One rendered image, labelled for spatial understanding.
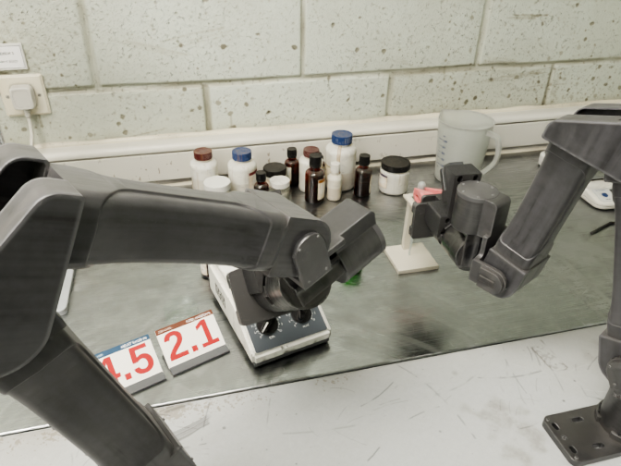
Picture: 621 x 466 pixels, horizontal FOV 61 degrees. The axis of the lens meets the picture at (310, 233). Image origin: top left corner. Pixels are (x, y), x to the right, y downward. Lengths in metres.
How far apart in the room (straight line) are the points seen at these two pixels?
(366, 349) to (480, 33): 0.88
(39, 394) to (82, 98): 0.91
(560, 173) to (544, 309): 0.36
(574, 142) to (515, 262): 0.19
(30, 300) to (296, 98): 1.01
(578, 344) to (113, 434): 0.70
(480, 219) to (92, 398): 0.54
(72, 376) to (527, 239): 0.55
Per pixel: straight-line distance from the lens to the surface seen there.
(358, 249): 0.55
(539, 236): 0.73
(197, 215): 0.40
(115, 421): 0.48
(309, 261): 0.48
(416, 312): 0.91
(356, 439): 0.73
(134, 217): 0.37
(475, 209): 0.76
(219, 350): 0.83
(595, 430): 0.82
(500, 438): 0.77
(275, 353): 0.80
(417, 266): 1.00
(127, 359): 0.81
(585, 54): 1.62
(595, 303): 1.04
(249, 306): 0.62
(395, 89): 1.36
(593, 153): 0.64
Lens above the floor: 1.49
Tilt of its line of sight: 33 degrees down
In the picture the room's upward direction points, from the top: 1 degrees clockwise
